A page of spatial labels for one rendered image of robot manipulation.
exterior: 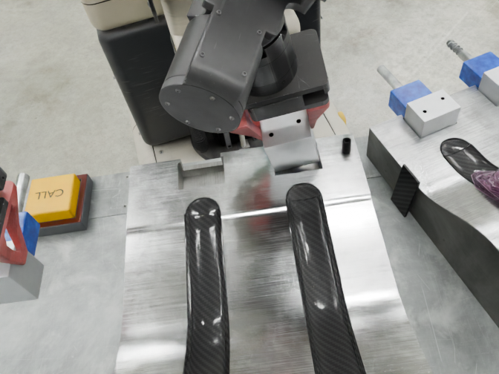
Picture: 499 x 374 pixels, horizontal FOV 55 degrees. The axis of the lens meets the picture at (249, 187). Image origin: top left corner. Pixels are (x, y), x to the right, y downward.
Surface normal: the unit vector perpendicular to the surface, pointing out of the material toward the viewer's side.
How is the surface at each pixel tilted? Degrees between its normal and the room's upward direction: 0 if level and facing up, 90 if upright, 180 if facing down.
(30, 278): 89
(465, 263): 90
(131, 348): 17
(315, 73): 13
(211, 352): 23
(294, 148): 100
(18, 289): 92
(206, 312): 6
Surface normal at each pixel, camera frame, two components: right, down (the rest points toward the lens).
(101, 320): -0.12, -0.59
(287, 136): -0.27, -0.42
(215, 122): -0.27, 0.89
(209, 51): 0.32, -0.18
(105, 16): 0.29, 0.75
